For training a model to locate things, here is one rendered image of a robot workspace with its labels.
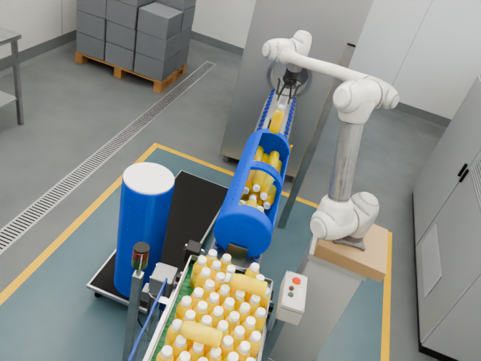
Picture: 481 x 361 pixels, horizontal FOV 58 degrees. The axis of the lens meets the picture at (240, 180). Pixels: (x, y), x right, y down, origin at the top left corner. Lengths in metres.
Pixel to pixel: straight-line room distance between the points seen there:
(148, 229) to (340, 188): 1.10
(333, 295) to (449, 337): 1.21
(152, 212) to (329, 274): 1.01
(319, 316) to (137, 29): 3.98
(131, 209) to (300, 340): 1.29
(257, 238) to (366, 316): 1.69
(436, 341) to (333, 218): 1.70
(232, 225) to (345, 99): 0.77
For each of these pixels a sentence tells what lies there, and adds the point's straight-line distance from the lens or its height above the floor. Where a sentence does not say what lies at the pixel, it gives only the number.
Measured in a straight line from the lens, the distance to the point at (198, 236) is 3.39.
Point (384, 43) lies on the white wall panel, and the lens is 6.85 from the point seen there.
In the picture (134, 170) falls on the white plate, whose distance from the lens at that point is 2.45.
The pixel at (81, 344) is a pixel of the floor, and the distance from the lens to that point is 2.96.
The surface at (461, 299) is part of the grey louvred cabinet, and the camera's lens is 3.22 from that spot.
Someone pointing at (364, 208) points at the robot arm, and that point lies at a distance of 2.18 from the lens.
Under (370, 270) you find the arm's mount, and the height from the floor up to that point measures 1.05.
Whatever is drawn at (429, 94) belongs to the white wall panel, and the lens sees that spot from 7.11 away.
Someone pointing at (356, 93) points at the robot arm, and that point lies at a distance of 1.87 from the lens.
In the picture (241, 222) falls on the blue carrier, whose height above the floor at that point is 1.18.
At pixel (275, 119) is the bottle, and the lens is 2.56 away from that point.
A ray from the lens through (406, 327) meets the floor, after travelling 3.71.
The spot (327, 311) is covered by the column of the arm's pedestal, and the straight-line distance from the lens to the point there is 2.59.
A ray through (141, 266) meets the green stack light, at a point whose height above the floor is 1.18.
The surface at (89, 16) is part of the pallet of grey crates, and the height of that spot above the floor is 0.64.
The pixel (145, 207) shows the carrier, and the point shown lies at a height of 0.94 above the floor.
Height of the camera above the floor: 2.52
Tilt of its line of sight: 36 degrees down
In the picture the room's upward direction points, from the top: 16 degrees clockwise
